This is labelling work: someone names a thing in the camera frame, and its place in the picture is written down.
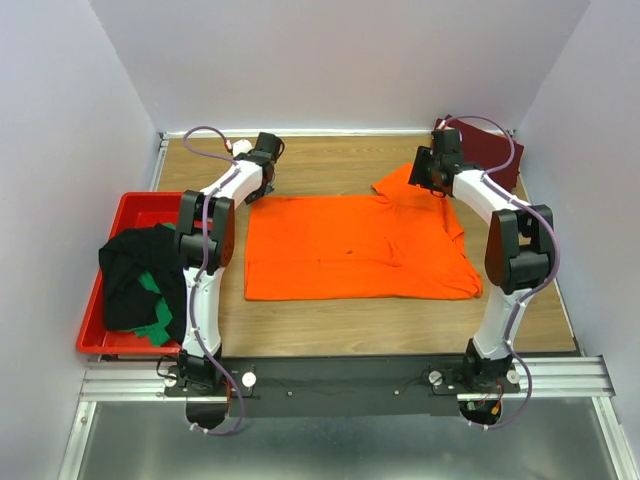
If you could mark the orange t shirt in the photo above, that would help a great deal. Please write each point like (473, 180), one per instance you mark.
(398, 241)

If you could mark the aluminium frame rail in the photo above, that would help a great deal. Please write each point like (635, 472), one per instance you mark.
(370, 417)

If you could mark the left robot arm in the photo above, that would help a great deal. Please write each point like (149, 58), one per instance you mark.
(204, 242)

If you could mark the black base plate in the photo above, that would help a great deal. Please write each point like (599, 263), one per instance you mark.
(346, 386)

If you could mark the red plastic bin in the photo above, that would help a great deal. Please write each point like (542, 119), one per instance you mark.
(135, 210)

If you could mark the black t shirt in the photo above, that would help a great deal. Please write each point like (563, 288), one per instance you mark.
(123, 259)

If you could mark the folded maroon t shirt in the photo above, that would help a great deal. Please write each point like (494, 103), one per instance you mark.
(486, 146)

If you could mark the green t shirt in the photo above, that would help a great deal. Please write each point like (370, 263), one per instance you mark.
(160, 325)

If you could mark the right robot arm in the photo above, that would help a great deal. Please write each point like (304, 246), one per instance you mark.
(520, 257)

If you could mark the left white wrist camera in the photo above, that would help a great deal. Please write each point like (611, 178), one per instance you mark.
(238, 147)

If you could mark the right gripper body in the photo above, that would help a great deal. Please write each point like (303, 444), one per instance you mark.
(420, 174)

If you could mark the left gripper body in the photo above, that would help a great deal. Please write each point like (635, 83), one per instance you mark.
(258, 192)

